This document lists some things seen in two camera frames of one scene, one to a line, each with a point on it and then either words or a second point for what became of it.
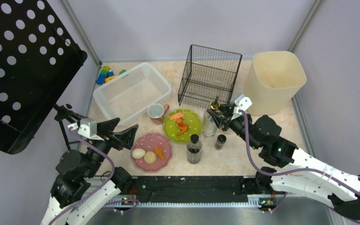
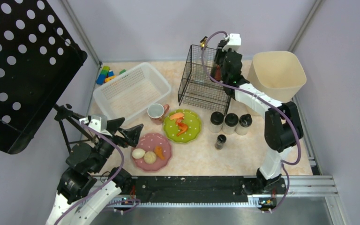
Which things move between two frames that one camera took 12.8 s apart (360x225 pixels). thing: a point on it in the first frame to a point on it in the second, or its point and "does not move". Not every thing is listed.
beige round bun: [149, 157] does not move
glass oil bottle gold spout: [210, 127] to [199, 77]
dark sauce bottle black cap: [194, 149] to [218, 76]
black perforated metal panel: [29, 56] does not move
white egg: [138, 153] does not move
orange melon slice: [176, 116] does not move
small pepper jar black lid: [221, 139] does not move
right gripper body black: [226, 113] to [220, 58]
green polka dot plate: [191, 118] does not move
